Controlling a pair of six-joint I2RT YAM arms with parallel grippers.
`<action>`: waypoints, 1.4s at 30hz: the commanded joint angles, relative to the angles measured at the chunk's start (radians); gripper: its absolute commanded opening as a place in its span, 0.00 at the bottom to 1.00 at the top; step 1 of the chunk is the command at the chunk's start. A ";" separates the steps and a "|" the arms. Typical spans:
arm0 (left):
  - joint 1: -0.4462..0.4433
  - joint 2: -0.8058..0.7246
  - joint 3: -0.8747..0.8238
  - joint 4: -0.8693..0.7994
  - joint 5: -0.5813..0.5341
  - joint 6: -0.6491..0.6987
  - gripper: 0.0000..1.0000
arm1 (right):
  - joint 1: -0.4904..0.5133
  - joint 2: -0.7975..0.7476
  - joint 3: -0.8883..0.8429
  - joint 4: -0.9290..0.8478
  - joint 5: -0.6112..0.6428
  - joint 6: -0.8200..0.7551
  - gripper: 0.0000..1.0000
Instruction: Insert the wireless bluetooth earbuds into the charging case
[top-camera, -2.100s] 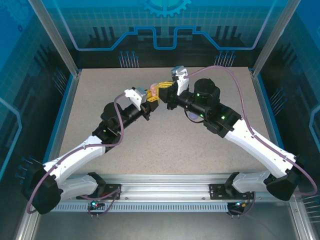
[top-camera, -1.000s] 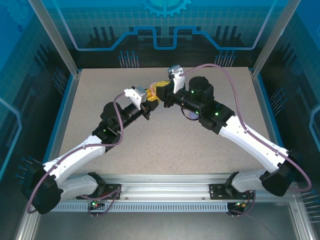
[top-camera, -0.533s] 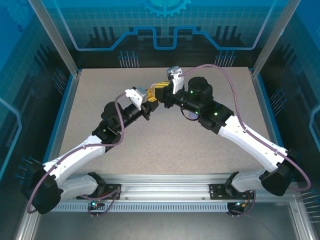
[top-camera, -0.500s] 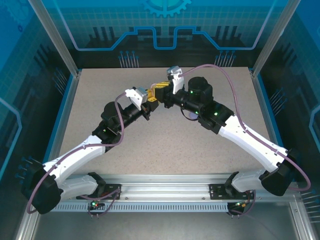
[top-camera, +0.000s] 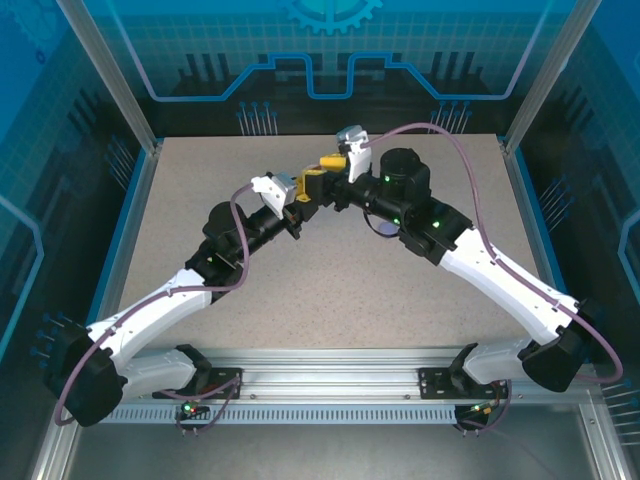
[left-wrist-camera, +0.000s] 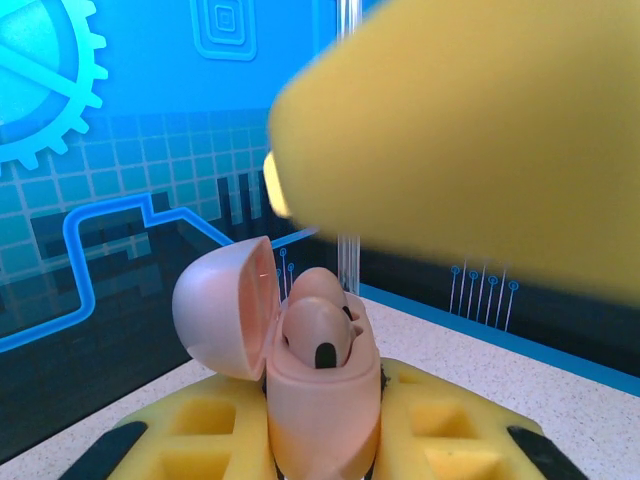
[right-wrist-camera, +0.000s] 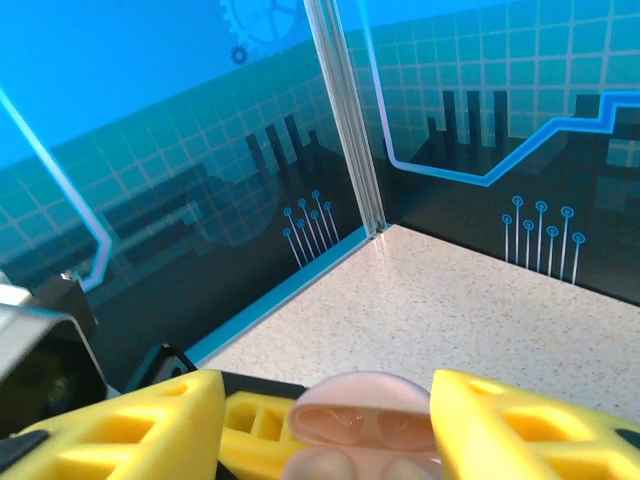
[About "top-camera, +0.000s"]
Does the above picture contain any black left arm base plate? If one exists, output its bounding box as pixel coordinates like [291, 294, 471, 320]
[152, 367, 245, 401]

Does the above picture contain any blue table side strip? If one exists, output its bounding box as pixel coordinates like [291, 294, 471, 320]
[504, 144, 591, 364]
[74, 147, 162, 364]

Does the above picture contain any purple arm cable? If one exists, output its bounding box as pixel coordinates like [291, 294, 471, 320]
[53, 182, 251, 427]
[368, 122, 625, 385]

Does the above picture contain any slotted aluminium cable duct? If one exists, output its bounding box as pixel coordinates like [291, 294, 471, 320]
[79, 405, 481, 426]

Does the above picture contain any aluminium mounting rail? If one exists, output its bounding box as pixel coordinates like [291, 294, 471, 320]
[64, 347, 596, 401]

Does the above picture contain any aluminium frame post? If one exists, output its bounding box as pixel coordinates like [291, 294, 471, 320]
[55, 0, 165, 157]
[502, 0, 601, 157]

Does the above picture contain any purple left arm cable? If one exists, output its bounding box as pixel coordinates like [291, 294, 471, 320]
[53, 182, 251, 427]

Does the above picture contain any left base cable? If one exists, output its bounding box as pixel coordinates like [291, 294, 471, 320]
[159, 377, 244, 436]

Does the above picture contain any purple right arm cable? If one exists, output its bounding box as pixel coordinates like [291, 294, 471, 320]
[368, 122, 625, 385]

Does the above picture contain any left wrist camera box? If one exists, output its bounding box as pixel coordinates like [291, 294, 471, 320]
[249, 171, 300, 217]

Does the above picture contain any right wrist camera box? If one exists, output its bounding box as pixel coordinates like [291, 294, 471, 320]
[335, 124, 372, 184]

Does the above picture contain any metal bottom tray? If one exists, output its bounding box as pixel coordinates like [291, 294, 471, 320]
[29, 389, 640, 480]

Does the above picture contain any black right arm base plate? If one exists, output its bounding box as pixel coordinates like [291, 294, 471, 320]
[418, 367, 511, 401]

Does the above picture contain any right base cable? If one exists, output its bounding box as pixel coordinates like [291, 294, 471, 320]
[452, 379, 515, 437]

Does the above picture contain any base cable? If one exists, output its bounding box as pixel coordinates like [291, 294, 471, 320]
[452, 379, 515, 437]
[159, 377, 244, 436]

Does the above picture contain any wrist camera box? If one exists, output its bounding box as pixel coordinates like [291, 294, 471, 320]
[249, 171, 300, 217]
[335, 124, 372, 184]

